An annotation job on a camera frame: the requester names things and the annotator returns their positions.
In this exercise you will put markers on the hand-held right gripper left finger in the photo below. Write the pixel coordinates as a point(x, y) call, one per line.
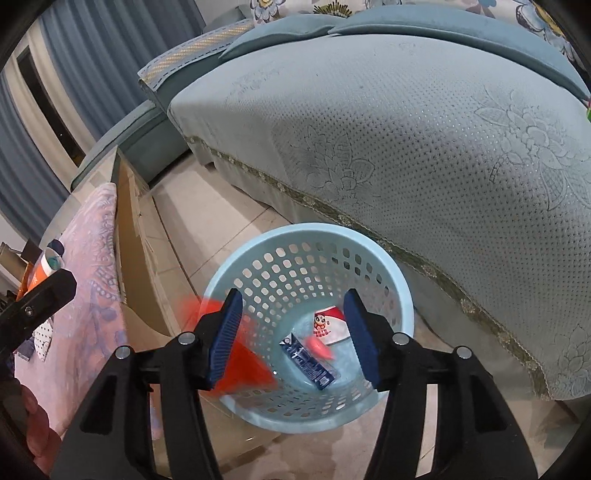
point(225, 339)

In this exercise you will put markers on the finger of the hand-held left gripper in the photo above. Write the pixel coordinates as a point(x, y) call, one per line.
point(39, 304)

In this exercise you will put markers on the floral patterned pillow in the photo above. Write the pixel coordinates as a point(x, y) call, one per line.
point(415, 7)

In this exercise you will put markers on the light blue embossed sofa cover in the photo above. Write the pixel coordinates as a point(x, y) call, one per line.
point(392, 152)

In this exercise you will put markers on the red plastic wrapper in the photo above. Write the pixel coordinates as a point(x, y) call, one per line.
point(240, 364)

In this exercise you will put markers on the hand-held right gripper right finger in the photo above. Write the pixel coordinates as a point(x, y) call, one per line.
point(362, 339)

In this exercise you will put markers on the light blue perforated plastic basket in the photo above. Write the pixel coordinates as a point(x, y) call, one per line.
point(286, 286)

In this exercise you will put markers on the teal fabric sofa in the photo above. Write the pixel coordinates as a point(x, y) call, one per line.
point(138, 134)

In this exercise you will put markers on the dark blue snack packet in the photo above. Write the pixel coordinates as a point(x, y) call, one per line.
point(308, 363)

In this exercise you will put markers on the pink patterned cloth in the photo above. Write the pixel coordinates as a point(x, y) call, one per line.
point(87, 277)

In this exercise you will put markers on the person's left hand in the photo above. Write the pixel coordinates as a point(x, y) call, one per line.
point(34, 420)

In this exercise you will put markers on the blue grey curtain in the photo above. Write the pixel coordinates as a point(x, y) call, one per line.
point(106, 55)

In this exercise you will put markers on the white dotted packet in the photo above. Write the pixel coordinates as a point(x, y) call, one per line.
point(42, 338)

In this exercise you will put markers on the white and red packet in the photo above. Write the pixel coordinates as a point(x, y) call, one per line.
point(330, 325)

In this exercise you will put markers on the striped woven seat mat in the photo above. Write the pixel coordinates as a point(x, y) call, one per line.
point(189, 53)

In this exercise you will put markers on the orange white tube teal cap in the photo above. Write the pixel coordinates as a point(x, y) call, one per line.
point(48, 264)

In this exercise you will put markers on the small pink wrapper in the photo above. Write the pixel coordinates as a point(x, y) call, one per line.
point(321, 348)

